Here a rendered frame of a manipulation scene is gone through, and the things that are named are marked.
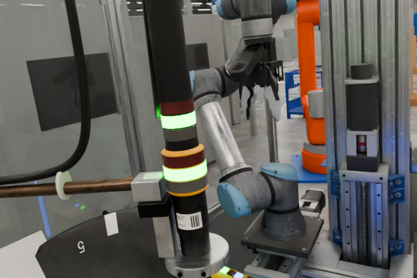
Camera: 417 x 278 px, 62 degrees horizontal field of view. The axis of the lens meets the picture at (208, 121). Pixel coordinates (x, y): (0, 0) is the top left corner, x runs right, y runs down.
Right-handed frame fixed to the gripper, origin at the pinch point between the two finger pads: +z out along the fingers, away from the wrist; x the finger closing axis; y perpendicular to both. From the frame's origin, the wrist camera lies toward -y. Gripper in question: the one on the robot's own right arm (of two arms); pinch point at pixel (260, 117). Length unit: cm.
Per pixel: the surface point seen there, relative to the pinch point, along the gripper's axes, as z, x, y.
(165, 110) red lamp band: -14, -25, -52
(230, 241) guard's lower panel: 68, 46, 34
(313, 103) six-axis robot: 58, 128, 296
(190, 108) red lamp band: -14, -27, -50
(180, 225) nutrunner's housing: -2, -25, -52
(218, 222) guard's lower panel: 55, 46, 28
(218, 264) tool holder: 2, -28, -51
